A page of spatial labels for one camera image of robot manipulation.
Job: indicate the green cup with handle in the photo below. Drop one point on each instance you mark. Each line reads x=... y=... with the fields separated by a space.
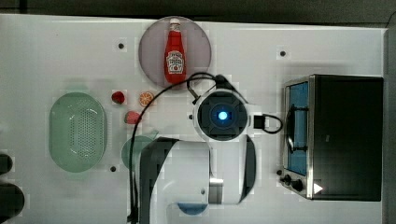
x=130 y=154

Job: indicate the black cylinder cup lower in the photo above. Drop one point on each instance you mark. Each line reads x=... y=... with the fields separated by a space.
x=11 y=201

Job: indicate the green perforated colander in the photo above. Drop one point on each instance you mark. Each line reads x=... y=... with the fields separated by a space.
x=77 y=132

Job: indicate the grey round plate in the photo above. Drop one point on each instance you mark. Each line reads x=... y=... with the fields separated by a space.
x=152 y=48

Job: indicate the pink red toy fruit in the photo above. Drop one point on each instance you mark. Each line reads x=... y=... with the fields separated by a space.
x=131 y=117

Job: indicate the orange slice toy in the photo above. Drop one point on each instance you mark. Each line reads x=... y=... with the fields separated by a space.
x=145 y=97

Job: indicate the red ketchup bottle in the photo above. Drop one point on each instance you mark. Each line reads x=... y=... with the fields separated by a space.
x=174 y=56

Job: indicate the black cylinder cup upper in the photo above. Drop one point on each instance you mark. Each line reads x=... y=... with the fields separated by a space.
x=6 y=164

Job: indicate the blue bowl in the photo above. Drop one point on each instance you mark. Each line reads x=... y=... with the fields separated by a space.
x=192 y=209

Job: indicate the red toy strawberry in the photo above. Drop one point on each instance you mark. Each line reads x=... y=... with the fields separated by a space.
x=118 y=97

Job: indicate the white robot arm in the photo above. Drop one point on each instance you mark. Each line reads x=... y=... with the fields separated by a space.
x=220 y=169

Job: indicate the black toaster oven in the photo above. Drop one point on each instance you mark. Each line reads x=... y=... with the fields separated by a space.
x=333 y=138

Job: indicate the black cylinder cup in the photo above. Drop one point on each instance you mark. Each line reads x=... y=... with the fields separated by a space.
x=11 y=201
x=6 y=164

